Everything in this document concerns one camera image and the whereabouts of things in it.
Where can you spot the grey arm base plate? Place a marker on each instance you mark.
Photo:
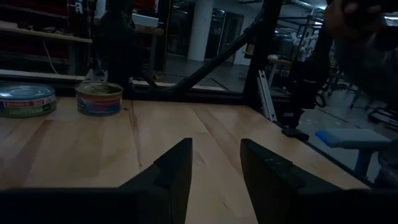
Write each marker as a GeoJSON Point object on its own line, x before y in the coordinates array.
{"type": "Point", "coordinates": [94, 76]}

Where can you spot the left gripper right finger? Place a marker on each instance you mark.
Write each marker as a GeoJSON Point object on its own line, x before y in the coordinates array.
{"type": "Point", "coordinates": [311, 207]}

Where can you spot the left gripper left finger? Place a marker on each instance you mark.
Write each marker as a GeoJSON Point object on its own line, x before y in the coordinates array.
{"type": "Point", "coordinates": [93, 207]}

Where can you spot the blue red label can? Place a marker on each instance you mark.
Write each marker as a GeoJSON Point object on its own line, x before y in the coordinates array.
{"type": "Point", "coordinates": [99, 101]}

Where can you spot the wooden background desk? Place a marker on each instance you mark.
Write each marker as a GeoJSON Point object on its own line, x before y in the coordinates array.
{"type": "Point", "coordinates": [46, 34]}

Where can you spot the white aluminium bar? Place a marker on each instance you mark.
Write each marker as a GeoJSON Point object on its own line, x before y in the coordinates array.
{"type": "Point", "coordinates": [267, 96]}

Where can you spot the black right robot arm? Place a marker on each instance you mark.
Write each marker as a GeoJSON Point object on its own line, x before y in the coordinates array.
{"type": "Point", "coordinates": [116, 43]}

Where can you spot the green label tuna can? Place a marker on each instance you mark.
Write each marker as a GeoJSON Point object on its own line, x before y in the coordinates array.
{"type": "Point", "coordinates": [26, 101]}

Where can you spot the white building column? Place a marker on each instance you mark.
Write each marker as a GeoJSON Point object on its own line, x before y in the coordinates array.
{"type": "Point", "coordinates": [201, 31]}

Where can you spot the blue grey stool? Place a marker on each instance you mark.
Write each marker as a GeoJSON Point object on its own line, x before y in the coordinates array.
{"type": "Point", "coordinates": [351, 138]}

